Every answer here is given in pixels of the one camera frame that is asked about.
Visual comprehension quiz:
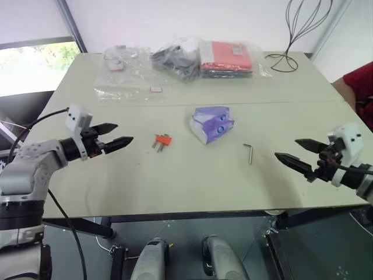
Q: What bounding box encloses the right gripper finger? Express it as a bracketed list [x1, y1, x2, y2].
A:
[274, 152, 314, 179]
[294, 138, 325, 153]

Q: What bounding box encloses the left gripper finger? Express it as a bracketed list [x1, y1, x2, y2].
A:
[97, 122, 119, 135]
[103, 136, 135, 155]

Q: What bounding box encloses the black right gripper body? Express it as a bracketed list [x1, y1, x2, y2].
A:
[305, 139, 345, 183]

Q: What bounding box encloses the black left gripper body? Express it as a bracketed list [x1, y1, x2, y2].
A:
[82, 125, 106, 159]

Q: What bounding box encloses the metal allen key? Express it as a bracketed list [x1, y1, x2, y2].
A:
[244, 142, 255, 166]

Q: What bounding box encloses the small orange plug part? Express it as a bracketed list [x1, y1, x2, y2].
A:
[154, 134, 174, 146]

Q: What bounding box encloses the clear plastic bag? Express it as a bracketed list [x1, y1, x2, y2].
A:
[94, 45, 170, 102]

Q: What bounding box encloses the person in red shirt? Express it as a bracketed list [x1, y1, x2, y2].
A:
[332, 61, 373, 132]

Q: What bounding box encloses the purple plastic package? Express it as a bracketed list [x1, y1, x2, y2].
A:
[190, 106, 235, 145]

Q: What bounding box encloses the bag of black items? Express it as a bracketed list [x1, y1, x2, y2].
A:
[150, 37, 202, 84]

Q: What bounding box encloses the grey robot right leg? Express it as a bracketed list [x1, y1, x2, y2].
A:
[202, 234, 249, 280]

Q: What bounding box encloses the bagged red clothing stack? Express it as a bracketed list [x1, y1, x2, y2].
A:
[199, 40, 273, 80]

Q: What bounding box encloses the white roller blind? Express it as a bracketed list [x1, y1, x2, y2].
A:
[0, 0, 73, 45]

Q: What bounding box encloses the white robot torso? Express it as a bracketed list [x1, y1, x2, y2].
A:
[0, 227, 53, 280]

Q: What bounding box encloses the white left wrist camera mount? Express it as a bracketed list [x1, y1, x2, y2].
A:
[65, 103, 94, 162]

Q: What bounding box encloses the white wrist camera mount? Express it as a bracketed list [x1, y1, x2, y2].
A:
[327, 123, 364, 187]
[65, 103, 94, 162]

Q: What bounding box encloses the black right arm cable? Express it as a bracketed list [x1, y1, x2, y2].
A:
[337, 163, 373, 176]

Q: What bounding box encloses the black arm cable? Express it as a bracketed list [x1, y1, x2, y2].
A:
[337, 163, 373, 176]
[7, 107, 88, 280]

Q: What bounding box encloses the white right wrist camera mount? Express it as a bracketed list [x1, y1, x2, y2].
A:
[327, 123, 364, 187]

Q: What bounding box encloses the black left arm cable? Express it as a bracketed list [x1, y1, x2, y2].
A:
[7, 107, 88, 280]

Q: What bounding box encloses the black table frame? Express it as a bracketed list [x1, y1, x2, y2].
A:
[42, 205, 373, 280]

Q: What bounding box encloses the window with dark frame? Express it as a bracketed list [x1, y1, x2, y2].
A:
[0, 0, 88, 97]

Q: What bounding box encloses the black wire stand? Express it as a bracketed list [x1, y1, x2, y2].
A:
[264, 0, 333, 72]

